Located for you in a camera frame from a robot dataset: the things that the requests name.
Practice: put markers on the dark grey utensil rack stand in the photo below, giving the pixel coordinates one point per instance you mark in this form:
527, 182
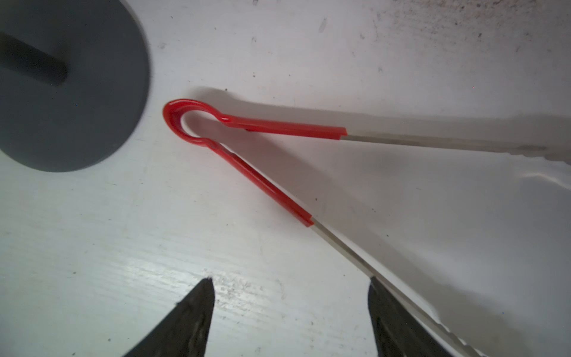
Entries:
75, 78

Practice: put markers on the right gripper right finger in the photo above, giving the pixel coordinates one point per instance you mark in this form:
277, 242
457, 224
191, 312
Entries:
396, 331

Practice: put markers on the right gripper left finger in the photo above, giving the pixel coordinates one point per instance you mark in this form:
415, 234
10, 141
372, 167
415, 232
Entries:
184, 331

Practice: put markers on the red handled tongs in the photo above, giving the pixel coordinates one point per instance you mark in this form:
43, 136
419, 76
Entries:
174, 111

